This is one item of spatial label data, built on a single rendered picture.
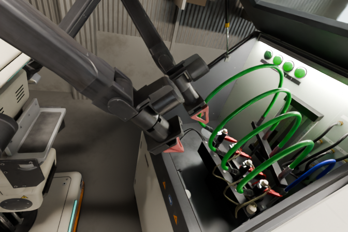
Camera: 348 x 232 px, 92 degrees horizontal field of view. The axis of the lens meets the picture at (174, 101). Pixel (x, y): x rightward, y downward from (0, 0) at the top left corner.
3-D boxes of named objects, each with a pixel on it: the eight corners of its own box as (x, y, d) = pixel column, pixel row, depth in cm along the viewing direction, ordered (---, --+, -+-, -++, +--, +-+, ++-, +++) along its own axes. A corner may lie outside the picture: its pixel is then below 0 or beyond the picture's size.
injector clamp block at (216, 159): (193, 159, 91) (202, 140, 83) (208, 155, 96) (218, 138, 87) (230, 232, 67) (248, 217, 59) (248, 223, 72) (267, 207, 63)
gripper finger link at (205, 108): (209, 111, 64) (198, 92, 60) (217, 120, 58) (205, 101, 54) (194, 120, 65) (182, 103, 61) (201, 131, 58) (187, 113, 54)
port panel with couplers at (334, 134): (287, 160, 75) (342, 106, 57) (291, 158, 76) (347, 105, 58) (314, 189, 66) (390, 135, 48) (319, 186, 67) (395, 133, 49)
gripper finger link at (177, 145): (192, 157, 46) (173, 140, 40) (170, 167, 47) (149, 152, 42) (187, 137, 51) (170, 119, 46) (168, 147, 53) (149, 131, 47)
